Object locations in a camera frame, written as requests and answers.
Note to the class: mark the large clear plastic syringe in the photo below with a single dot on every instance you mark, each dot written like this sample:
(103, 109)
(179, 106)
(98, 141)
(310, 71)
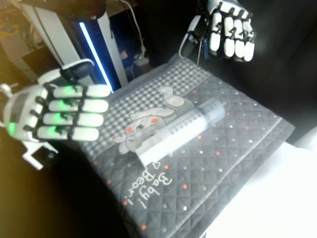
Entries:
(178, 131)

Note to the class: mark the white power strip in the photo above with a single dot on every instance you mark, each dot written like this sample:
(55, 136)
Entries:
(142, 59)

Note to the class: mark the grey bear print quilt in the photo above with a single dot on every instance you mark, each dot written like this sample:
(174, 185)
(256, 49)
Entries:
(223, 173)

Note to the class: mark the white column with blue light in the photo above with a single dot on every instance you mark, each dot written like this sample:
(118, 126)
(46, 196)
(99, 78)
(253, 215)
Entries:
(62, 42)

